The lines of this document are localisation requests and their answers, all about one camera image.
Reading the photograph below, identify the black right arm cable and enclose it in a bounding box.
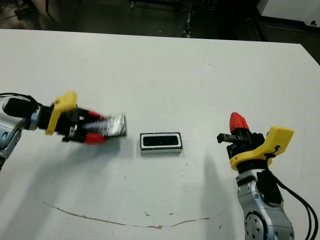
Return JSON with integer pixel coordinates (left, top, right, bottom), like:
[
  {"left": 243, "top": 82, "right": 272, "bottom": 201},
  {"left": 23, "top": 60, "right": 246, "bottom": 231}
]
[{"left": 264, "top": 149, "right": 316, "bottom": 240}]

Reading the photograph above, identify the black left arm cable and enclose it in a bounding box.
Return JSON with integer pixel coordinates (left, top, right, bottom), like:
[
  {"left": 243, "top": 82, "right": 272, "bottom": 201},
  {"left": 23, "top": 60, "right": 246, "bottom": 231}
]
[{"left": 0, "top": 92, "right": 41, "bottom": 108}]

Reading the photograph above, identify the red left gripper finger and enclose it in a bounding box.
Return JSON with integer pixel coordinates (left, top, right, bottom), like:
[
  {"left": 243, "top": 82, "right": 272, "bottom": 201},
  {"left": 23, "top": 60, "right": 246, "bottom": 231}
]
[
  {"left": 86, "top": 109, "right": 105, "bottom": 121},
  {"left": 86, "top": 133, "right": 109, "bottom": 145}
]

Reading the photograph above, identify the black camera box lid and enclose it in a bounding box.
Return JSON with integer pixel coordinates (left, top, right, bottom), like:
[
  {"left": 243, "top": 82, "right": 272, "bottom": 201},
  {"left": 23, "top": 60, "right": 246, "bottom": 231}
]
[{"left": 83, "top": 112, "right": 128, "bottom": 138}]

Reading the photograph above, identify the white camera box base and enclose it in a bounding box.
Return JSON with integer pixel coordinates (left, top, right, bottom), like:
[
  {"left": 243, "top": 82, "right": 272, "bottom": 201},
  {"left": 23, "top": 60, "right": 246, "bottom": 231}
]
[{"left": 139, "top": 132, "right": 184, "bottom": 156}]

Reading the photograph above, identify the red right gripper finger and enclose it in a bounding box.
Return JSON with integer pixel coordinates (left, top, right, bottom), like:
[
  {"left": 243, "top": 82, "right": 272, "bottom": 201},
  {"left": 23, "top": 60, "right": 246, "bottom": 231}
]
[
  {"left": 239, "top": 114, "right": 252, "bottom": 140},
  {"left": 229, "top": 112, "right": 241, "bottom": 140}
]

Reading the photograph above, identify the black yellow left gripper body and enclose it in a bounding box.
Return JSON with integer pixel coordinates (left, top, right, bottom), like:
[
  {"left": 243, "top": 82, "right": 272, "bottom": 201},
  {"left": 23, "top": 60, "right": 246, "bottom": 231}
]
[{"left": 37, "top": 91, "right": 88, "bottom": 145}]

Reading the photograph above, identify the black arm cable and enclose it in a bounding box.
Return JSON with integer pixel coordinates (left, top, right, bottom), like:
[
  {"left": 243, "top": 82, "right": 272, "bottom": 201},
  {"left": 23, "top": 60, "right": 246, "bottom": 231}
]
[
  {"left": 0, "top": 92, "right": 41, "bottom": 108},
  {"left": 264, "top": 149, "right": 316, "bottom": 240}
]

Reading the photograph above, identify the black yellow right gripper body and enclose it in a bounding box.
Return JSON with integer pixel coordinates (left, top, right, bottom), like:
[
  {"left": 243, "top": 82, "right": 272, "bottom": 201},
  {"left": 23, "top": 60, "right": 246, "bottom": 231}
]
[{"left": 216, "top": 125, "right": 295, "bottom": 172}]

